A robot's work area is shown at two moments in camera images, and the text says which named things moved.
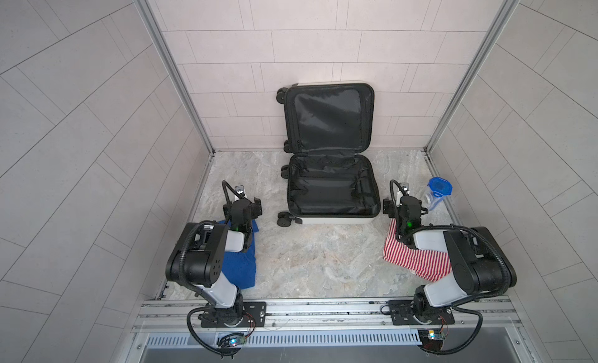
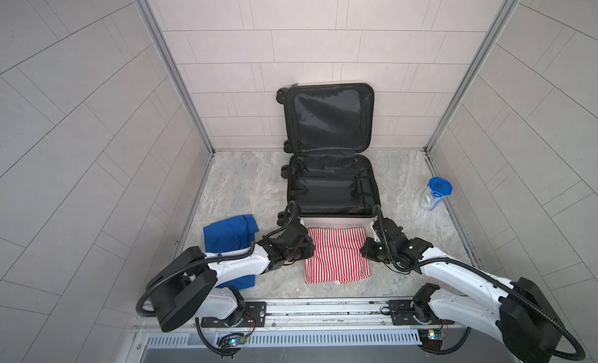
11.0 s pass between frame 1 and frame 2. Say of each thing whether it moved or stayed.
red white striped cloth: moved
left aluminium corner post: stayed
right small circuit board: stayed
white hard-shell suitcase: stayed
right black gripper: moved
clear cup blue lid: stayed
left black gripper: moved
